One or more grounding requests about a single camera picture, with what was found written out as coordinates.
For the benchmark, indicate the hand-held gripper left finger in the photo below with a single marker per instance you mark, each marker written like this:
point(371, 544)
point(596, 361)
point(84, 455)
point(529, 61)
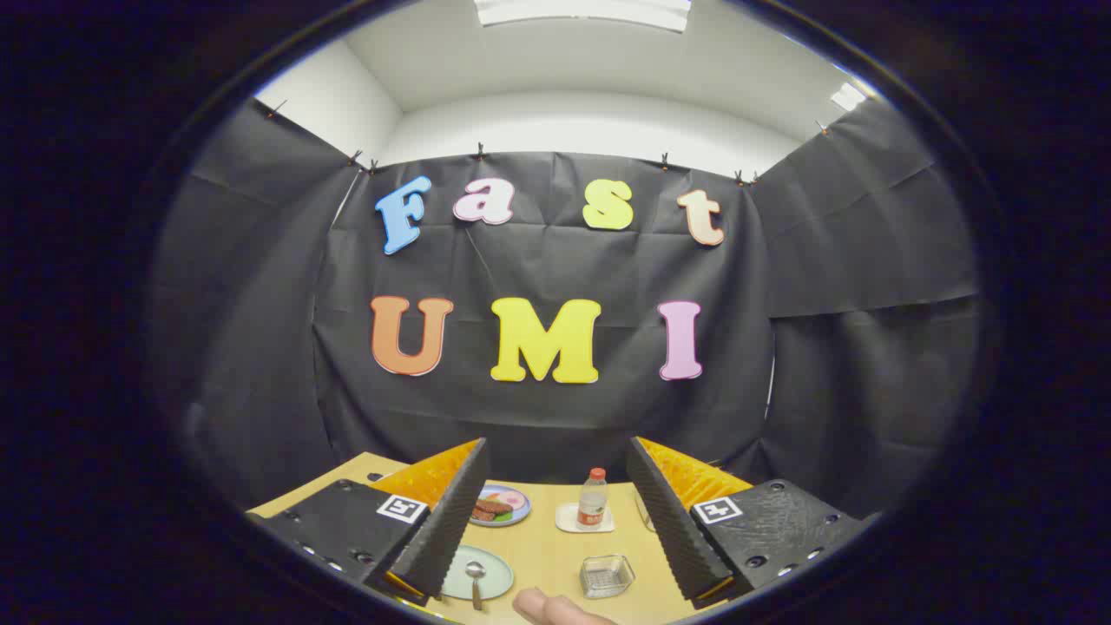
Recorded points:
point(451, 521)

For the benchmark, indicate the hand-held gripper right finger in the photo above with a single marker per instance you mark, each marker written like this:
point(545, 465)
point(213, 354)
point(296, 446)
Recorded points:
point(673, 529)

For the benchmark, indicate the brown meat slice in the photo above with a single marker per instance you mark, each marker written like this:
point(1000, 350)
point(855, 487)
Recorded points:
point(493, 505)
point(483, 515)

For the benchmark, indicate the pink ham slice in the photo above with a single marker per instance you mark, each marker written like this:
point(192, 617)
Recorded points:
point(515, 499)

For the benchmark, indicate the blue food plate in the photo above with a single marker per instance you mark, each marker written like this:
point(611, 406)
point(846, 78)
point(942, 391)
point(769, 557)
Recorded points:
point(519, 514)

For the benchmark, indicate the pale green plate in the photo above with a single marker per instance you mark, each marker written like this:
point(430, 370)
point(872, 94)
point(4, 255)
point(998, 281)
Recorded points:
point(495, 577)

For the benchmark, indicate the clear red-capped water bottle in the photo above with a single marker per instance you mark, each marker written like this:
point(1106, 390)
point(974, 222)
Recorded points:
point(592, 503)

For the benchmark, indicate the white square coaster tray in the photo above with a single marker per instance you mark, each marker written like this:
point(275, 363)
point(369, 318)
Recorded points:
point(564, 521)

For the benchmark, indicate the row of cloth clips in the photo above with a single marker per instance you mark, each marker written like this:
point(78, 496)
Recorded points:
point(479, 153)

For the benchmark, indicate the ceiling light panel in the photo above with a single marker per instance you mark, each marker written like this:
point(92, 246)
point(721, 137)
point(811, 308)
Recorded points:
point(848, 95)

